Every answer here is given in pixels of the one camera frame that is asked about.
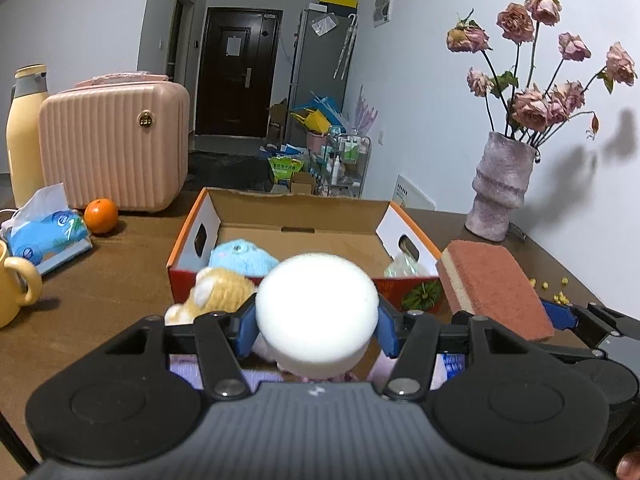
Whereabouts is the yellow white plush toy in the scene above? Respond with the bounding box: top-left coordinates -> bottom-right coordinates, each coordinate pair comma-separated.
164,268 -> 257,326

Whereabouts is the white round foam sponge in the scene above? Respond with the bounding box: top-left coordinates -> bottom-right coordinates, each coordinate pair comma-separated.
255,252 -> 380,380

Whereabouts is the lavender knitted drawstring pouch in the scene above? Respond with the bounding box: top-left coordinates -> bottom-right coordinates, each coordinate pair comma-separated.
168,339 -> 469,394

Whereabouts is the red scouring sponge block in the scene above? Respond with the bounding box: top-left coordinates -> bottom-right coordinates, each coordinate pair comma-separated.
436,240 -> 555,341

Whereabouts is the person's right hand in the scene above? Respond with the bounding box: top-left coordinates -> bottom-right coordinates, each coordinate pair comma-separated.
616,450 -> 640,480

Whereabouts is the orange red cardboard box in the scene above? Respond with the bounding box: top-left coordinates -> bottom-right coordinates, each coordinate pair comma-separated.
167,188 -> 440,308

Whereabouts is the white plastic bag in box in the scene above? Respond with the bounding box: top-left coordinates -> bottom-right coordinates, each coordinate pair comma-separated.
384,252 -> 430,278

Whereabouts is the light blue knitted plush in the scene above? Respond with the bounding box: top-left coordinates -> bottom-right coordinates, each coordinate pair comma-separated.
208,238 -> 279,278

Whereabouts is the white framed board on floor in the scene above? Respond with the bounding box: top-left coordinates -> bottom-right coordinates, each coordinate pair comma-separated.
392,174 -> 436,210

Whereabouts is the pink textured vase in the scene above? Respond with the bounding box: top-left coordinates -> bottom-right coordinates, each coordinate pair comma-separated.
465,132 -> 537,242

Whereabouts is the metal utility cart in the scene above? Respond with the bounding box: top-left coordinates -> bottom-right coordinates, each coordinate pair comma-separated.
318,134 -> 371,198

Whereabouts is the orange fruit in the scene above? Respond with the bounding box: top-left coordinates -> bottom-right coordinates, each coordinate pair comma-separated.
84,198 -> 118,235

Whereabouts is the dried pink rose bouquet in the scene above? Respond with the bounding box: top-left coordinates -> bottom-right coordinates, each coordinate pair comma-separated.
444,0 -> 639,149

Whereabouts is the blue tissue pack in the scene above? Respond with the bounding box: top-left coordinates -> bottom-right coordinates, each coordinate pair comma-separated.
1,183 -> 92,275

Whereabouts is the pink ribbed small suitcase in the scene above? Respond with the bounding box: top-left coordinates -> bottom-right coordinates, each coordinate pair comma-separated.
39,73 -> 191,212

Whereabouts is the yellow bear mug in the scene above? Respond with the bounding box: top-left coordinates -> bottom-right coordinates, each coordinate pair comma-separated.
0,242 -> 42,328

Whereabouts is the dark brown entrance door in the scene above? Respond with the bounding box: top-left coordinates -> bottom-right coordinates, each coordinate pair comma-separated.
194,6 -> 282,139

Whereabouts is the grey refrigerator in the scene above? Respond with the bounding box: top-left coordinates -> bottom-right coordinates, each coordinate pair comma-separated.
285,4 -> 356,146

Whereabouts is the yellow thermos bottle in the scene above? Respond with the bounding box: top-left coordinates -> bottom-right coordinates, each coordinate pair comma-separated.
6,64 -> 49,208

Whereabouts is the yellow black box on fridge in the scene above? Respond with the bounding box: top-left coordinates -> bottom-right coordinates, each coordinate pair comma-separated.
319,0 -> 358,9

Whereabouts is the white wall panel box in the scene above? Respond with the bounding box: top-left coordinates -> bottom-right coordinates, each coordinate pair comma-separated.
372,0 -> 393,27

